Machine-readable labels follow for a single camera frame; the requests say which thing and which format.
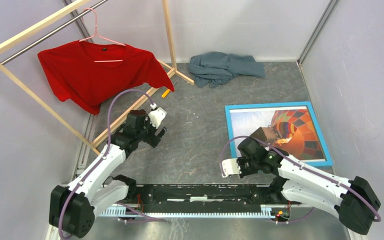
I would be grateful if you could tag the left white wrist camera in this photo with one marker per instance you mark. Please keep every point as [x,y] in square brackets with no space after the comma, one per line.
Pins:
[156,116]

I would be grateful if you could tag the aluminium corner profile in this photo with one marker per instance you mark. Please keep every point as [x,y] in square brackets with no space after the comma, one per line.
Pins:
[327,13]

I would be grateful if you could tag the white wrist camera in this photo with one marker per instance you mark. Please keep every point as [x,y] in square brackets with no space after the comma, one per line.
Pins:
[230,167]
[156,116]

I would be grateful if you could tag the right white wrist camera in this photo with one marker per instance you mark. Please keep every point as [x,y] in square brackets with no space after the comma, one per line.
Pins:
[230,167]

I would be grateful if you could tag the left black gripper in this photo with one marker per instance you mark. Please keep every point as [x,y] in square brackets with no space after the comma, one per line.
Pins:
[153,140]

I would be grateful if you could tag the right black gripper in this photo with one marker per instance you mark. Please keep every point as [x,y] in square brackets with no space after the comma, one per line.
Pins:
[243,173]

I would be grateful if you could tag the pink clothes hanger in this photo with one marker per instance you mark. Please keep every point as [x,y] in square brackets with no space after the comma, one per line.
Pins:
[97,35]

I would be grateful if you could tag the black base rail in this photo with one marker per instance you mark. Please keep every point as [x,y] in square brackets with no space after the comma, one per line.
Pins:
[202,198]

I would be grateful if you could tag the grey-blue crumpled cloth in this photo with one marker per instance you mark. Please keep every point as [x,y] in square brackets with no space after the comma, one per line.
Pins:
[217,68]

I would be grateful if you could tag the blue picture frame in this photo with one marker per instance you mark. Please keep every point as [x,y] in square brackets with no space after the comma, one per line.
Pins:
[289,126]

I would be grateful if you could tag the grey slotted cable duct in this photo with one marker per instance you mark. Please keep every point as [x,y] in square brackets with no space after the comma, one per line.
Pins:
[262,212]

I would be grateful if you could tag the wooden clothes rack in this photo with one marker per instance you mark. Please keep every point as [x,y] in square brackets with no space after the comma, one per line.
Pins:
[25,127]

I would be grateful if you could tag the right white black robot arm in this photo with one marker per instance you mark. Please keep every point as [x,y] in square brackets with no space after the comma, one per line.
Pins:
[352,201]

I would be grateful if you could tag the yellow handled screwdriver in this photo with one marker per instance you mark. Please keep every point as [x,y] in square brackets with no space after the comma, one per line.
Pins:
[164,95]

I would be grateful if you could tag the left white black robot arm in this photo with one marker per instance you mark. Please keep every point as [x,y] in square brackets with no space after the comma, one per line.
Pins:
[74,207]

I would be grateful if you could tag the red t-shirt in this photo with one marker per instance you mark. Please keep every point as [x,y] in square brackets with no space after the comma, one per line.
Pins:
[89,73]

